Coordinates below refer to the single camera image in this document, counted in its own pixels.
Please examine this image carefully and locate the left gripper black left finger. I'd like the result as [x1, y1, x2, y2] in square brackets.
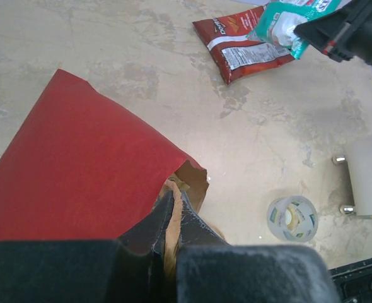
[0, 192, 173, 302]

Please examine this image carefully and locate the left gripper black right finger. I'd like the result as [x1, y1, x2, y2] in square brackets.
[175, 192, 340, 302]

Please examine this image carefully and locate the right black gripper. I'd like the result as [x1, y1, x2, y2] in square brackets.
[294, 1, 372, 66]

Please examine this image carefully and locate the green snack packet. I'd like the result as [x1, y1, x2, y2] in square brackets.
[246, 1, 340, 59]

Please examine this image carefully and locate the red white snack packet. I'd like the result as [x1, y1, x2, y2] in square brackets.
[192, 5, 294, 85]

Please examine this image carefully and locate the red brown paper bag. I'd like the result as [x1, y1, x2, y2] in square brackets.
[0, 70, 208, 241]

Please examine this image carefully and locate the clear tape roll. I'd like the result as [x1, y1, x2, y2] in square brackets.
[267, 196, 318, 243]

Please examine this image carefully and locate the large white paper roll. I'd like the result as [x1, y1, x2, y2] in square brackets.
[332, 134, 372, 220]

